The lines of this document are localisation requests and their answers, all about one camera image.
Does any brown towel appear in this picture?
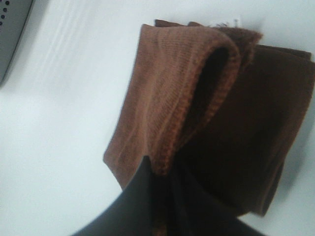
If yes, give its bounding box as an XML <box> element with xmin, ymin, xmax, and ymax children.
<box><xmin>102</xmin><ymin>18</ymin><xmax>315</xmax><ymax>217</ymax></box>

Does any grey perforated plastic basket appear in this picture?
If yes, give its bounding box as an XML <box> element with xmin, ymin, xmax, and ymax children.
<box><xmin>0</xmin><ymin>0</ymin><xmax>33</xmax><ymax>85</ymax></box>

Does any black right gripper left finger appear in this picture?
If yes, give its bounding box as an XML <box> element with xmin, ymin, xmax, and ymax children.
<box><xmin>75</xmin><ymin>156</ymin><xmax>169</xmax><ymax>236</ymax></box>

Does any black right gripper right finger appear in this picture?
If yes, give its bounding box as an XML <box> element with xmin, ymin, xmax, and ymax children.
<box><xmin>171</xmin><ymin>169</ymin><xmax>263</xmax><ymax>236</ymax></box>

